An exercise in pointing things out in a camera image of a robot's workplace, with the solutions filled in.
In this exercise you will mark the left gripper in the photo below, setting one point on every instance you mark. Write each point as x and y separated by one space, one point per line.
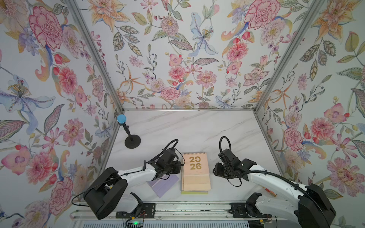
178 167

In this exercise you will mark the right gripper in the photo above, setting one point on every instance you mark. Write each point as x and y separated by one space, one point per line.
216 170

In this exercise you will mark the purple calendar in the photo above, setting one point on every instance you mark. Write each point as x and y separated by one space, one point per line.
163 185

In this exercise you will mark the peach calendar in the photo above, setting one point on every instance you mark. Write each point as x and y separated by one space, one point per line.
195 173
188 190

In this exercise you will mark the yellow-green calendar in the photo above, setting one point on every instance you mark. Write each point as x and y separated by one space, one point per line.
193 193

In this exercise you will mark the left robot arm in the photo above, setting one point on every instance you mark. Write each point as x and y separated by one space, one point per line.
106 193

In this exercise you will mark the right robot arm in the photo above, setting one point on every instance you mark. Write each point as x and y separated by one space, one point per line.
306 205

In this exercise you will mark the blue microphone on stand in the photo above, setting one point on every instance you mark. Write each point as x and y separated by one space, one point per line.
132 141

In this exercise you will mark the red orange small box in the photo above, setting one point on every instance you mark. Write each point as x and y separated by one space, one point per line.
270 192

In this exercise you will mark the aluminium mounting rail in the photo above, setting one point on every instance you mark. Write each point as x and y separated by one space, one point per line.
212 210

